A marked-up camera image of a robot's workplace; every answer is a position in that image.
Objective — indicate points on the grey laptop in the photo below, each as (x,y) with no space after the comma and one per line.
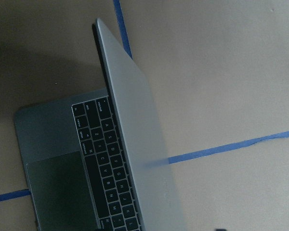
(98,161)

